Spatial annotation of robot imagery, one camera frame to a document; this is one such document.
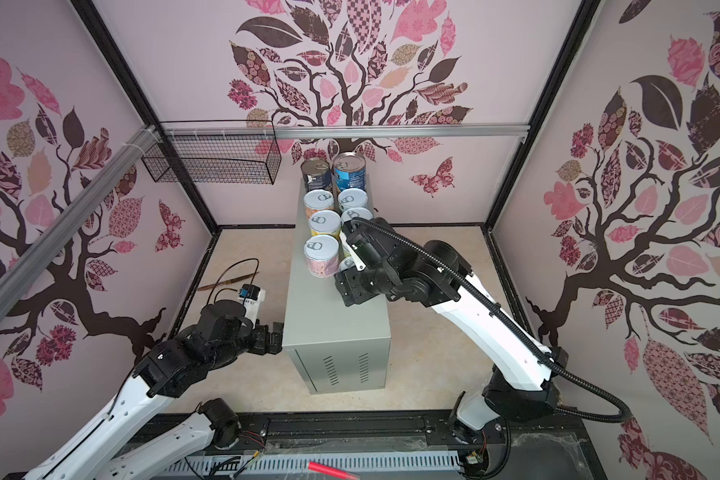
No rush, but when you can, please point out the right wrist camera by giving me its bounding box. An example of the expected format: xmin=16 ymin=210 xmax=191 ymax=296
xmin=341 ymin=218 xmax=417 ymax=271

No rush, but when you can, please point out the diagonal aluminium bar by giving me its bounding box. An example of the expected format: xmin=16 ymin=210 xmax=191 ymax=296
xmin=0 ymin=126 xmax=158 ymax=323

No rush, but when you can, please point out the dark label tin can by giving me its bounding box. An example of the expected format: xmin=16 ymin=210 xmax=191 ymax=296
xmin=300 ymin=157 xmax=332 ymax=192

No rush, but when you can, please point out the horizontal aluminium bar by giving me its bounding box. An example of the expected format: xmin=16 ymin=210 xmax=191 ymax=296
xmin=163 ymin=123 xmax=530 ymax=140

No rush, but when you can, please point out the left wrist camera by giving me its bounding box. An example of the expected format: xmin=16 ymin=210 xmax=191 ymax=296
xmin=197 ymin=284 xmax=266 ymax=342

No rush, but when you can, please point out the pink label tin can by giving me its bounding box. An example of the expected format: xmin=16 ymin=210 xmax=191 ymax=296
xmin=303 ymin=235 xmax=340 ymax=278

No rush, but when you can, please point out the copper table knife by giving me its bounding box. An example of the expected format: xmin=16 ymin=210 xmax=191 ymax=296
xmin=196 ymin=272 xmax=254 ymax=291

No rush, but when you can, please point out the blue label tin can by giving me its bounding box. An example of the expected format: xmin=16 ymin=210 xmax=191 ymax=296
xmin=333 ymin=152 xmax=366 ymax=192

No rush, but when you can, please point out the yellow label tin can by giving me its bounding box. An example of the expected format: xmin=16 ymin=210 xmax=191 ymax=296
xmin=308 ymin=210 xmax=342 ymax=239

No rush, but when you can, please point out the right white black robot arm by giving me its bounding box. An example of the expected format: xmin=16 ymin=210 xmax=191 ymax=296
xmin=335 ymin=236 xmax=631 ymax=435

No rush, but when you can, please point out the black wire basket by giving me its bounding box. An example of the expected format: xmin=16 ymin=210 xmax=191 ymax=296
xmin=141 ymin=120 xmax=282 ymax=185

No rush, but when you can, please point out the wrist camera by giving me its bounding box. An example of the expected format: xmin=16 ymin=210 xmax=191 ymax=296
xmin=197 ymin=284 xmax=266 ymax=342
xmin=341 ymin=218 xmax=417 ymax=271

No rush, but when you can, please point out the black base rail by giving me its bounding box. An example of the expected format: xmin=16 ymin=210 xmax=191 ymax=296
xmin=89 ymin=407 xmax=607 ymax=480

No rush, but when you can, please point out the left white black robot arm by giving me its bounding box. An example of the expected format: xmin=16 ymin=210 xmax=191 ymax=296
xmin=12 ymin=319 xmax=284 ymax=479

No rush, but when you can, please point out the white slotted cable duct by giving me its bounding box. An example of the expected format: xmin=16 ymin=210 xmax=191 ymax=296
xmin=158 ymin=451 xmax=462 ymax=479

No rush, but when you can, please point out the white can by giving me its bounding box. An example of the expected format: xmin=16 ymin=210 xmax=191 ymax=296
xmin=341 ymin=207 xmax=374 ymax=223
xmin=339 ymin=257 xmax=355 ymax=272

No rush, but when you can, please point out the green label tin can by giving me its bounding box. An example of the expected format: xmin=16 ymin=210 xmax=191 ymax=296
xmin=339 ymin=232 xmax=351 ymax=256

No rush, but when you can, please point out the pink marker pen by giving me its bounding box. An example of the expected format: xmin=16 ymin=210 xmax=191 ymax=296
xmin=307 ymin=461 xmax=360 ymax=480

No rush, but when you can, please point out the grey metal cabinet counter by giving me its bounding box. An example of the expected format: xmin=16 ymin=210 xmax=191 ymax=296
xmin=283 ymin=185 xmax=391 ymax=395

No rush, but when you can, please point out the orange label can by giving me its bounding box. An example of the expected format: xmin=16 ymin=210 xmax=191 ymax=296
xmin=303 ymin=189 xmax=335 ymax=219

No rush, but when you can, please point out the patterned can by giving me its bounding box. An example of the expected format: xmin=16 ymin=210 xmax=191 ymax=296
xmin=338 ymin=188 xmax=368 ymax=212

